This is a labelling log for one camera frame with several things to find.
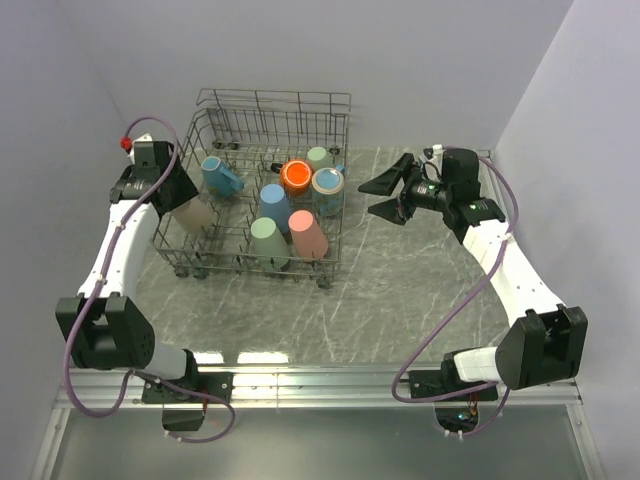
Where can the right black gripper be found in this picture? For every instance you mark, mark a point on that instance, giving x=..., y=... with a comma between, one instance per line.
x=400, y=210

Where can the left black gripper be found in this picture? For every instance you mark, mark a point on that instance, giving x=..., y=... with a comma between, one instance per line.
x=186, y=189

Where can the beige plastic cup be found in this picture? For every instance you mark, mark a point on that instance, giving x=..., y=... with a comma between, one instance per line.
x=195, y=217

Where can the light blue floral mug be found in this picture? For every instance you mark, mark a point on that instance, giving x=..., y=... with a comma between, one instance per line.
x=219, y=179

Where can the teal patterned mug yellow inside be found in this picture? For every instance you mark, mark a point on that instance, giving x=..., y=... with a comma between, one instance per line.
x=328, y=191

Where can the green plastic cup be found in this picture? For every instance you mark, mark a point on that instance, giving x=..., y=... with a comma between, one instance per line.
x=319, y=158
x=269, y=245

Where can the pink plastic cup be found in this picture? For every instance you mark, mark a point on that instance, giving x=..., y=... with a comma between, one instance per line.
x=308, y=239

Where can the orange mug black handle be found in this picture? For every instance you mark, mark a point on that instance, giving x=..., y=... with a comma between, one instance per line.
x=295, y=176

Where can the blue plastic cup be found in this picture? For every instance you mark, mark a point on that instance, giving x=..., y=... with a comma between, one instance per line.
x=274, y=204

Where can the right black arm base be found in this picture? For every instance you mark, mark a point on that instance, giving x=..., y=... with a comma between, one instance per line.
x=458, y=415

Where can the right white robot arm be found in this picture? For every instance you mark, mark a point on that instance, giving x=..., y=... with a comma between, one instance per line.
x=546, y=338

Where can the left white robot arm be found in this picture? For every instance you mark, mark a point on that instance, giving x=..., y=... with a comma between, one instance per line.
x=103, y=327

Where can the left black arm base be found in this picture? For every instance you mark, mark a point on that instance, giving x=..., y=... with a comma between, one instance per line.
x=185, y=404

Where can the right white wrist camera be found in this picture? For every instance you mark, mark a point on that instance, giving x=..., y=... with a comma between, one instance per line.
x=434, y=153

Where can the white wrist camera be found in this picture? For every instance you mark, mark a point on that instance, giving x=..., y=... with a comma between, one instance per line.
x=434, y=153
x=137, y=144

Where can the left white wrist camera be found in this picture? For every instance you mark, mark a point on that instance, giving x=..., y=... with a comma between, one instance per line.
x=137, y=144

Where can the grey wire dish rack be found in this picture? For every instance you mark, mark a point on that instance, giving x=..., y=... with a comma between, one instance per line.
x=249, y=130

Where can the aluminium mounting rail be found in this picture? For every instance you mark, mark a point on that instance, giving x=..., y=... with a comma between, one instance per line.
x=285, y=386

